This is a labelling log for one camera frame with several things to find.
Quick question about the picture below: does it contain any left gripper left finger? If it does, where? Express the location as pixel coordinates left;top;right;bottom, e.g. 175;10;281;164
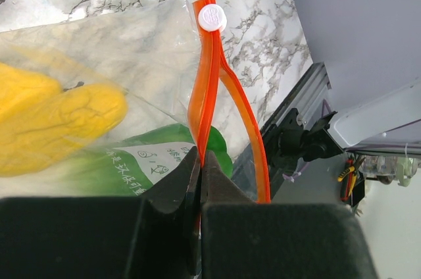
1;148;200;278

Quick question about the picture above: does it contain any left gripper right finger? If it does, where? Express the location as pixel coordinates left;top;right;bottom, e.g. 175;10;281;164
201;151;378;278

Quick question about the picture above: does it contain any white green bok choy toy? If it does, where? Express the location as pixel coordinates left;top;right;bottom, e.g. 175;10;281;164
59;124;234;197

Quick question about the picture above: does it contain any clear zip bag orange zipper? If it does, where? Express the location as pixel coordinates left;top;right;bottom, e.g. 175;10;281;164
1;0;270;203

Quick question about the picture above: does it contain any yellow corn toy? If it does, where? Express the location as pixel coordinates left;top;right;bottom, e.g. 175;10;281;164
1;84;128;177

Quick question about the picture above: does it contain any yellow round lemon toy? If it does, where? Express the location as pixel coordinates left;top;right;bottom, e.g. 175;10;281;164
1;63;62;122

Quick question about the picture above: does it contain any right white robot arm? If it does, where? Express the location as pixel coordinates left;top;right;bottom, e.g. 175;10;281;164
278;82;420;162

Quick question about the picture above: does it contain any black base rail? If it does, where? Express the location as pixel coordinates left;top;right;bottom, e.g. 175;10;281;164
260;63;330;197

